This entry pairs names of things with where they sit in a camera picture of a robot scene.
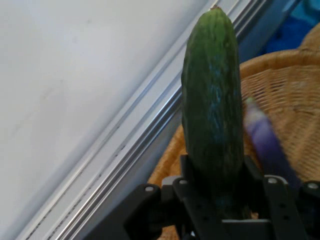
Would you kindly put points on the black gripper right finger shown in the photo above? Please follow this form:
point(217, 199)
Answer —
point(287, 212)

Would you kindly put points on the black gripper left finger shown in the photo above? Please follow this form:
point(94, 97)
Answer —
point(160, 215)

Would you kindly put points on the dark green cucumber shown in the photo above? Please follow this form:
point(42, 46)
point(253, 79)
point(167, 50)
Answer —
point(212, 100)

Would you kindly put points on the purple eggplant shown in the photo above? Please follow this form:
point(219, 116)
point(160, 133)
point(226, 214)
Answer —
point(265, 140)

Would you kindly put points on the woven wicker basket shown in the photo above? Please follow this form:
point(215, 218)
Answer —
point(282, 82)

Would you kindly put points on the aluminium table edge rail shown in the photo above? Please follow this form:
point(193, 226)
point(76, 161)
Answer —
point(130, 150)

